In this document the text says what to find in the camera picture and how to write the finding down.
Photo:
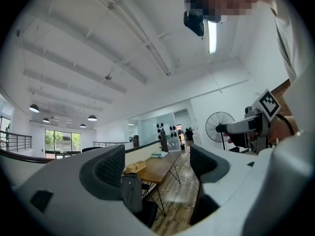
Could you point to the grey ceiling fixture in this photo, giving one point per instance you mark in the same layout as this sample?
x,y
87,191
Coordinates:
x,y
108,77

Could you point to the person's right forearm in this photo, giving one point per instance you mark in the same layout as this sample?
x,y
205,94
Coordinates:
x,y
280,129

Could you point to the large glass window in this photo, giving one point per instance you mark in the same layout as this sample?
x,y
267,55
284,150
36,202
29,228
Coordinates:
x,y
61,140

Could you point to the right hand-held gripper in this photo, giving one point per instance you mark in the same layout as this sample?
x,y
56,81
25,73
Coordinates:
x,y
261,124

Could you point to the metal railing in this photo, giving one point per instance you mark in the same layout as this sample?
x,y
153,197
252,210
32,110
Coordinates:
x,y
14,141
110,143

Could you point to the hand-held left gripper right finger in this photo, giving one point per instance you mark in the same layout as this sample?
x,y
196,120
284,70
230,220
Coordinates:
x,y
206,165

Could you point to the black pendant lamp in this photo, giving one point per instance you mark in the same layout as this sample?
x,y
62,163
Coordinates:
x,y
92,118
83,125
46,120
34,108

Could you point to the ceiling tube light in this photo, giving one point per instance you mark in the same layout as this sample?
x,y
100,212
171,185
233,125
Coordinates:
x,y
212,37

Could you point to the black office chair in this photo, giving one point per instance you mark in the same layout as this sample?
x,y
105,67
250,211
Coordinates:
x,y
150,213

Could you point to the wooden table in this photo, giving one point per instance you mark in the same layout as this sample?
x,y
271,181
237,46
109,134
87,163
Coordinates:
x,y
160,167

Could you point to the group of black wall-hung items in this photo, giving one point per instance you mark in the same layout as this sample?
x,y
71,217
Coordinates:
x,y
162,128

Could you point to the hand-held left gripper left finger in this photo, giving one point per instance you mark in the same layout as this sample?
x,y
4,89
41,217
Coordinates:
x,y
108,171

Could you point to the black standing fan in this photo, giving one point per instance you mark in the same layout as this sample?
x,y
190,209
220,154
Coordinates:
x,y
216,122

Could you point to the teal flat box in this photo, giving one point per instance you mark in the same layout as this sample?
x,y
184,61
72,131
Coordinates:
x,y
159,154

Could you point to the black head-worn camera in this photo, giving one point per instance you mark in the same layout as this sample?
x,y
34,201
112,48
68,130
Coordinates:
x,y
194,23

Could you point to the dark wooden handrail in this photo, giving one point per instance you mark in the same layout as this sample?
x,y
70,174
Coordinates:
x,y
24,157

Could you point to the person's white shirt torso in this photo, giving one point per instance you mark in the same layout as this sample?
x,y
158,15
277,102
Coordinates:
x,y
295,181

